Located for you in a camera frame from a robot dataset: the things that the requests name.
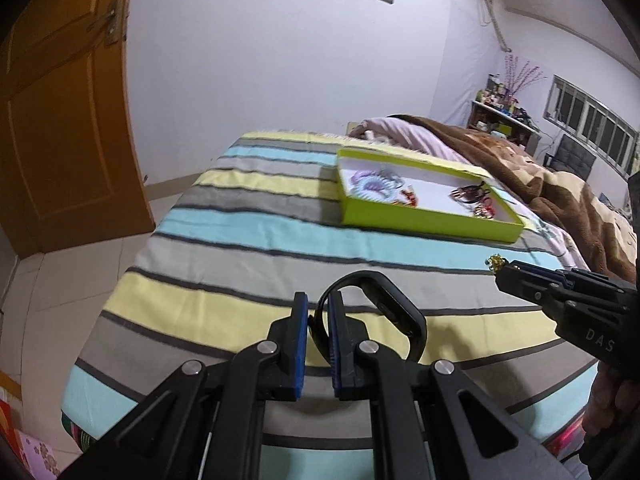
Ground purple spiral hair tie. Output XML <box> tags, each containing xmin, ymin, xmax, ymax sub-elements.
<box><xmin>349</xmin><ymin>168</ymin><xmax>381</xmax><ymax>189</ymax></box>

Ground lime green shallow box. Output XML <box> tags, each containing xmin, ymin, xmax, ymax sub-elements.
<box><xmin>335</xmin><ymin>147</ymin><xmax>526</xmax><ymax>245</ymax></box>

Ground metal door latch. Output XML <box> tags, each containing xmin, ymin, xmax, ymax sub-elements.
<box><xmin>87</xmin><ymin>0</ymin><xmax>129</xmax><ymax>50</ymax></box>

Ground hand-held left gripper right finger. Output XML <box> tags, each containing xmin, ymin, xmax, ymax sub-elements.
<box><xmin>327</xmin><ymin>290</ymin><xmax>576</xmax><ymax>480</ymax></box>

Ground person's right hand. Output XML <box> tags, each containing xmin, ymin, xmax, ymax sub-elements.
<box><xmin>582</xmin><ymin>359</ymin><xmax>624</xmax><ymax>441</ymax></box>

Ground white wall pipe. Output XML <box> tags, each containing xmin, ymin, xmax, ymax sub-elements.
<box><xmin>477</xmin><ymin>0</ymin><xmax>514</xmax><ymax>54</ymax></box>

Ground brown fleece blanket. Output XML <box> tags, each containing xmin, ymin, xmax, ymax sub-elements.
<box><xmin>385</xmin><ymin>113</ymin><xmax>640</xmax><ymax>281</ymax></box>

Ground purple flower branches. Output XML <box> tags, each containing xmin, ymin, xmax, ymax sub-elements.
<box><xmin>502</xmin><ymin>52</ymin><xmax>544</xmax><ymax>96</ymax></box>

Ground dark brown hair claw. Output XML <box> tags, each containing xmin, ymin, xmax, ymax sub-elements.
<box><xmin>449</xmin><ymin>182</ymin><xmax>489</xmax><ymax>206</ymax></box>

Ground striped bed sheet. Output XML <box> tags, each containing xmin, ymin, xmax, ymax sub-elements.
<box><xmin>60</xmin><ymin>130</ymin><xmax>601</xmax><ymax>480</ymax></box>

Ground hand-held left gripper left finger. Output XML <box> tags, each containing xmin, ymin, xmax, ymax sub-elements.
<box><xmin>60</xmin><ymin>291</ymin><xmax>307</xmax><ymax>480</ymax></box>

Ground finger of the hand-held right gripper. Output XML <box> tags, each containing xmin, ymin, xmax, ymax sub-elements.
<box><xmin>507</xmin><ymin>260</ymin><xmax>632</xmax><ymax>306</ymax></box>
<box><xmin>494</xmin><ymin>263</ymin><xmax>633</xmax><ymax>369</ymax></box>

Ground pale floral quilt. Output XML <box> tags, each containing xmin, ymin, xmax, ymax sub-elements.
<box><xmin>520</xmin><ymin>209</ymin><xmax>591</xmax><ymax>271</ymax></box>

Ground barred window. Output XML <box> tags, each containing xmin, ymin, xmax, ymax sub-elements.
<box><xmin>544</xmin><ymin>73</ymin><xmax>640</xmax><ymax>181</ymax></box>

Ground black wristband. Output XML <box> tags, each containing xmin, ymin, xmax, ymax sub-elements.
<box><xmin>307</xmin><ymin>269</ymin><xmax>429</xmax><ymax>364</ymax></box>

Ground pink pillow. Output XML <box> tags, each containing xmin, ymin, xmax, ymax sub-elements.
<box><xmin>349</xmin><ymin>115</ymin><xmax>466</xmax><ymax>161</ymax></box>

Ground white wall shelf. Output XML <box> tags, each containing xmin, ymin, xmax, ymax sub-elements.
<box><xmin>469</xmin><ymin>98</ymin><xmax>544</xmax><ymax>154</ymax></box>

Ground black chair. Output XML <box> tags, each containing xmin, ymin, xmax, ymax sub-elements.
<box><xmin>544</xmin><ymin>133</ymin><xmax>599</xmax><ymax>176</ymax></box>

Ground orange wooden door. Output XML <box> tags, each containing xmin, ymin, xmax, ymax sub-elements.
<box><xmin>0</xmin><ymin>0</ymin><xmax>156</xmax><ymax>261</ymax></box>

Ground row of bottles and jars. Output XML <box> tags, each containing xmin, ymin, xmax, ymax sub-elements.
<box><xmin>474</xmin><ymin>73</ymin><xmax>539</xmax><ymax>129</ymax></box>

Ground light blue spiral hair tie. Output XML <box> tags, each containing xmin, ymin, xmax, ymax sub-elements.
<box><xmin>349</xmin><ymin>180</ymin><xmax>401</xmax><ymax>205</ymax></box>

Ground pink floral box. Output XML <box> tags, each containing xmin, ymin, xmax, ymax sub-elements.
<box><xmin>14</xmin><ymin>427</ymin><xmax>62</xmax><ymax>479</ymax></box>

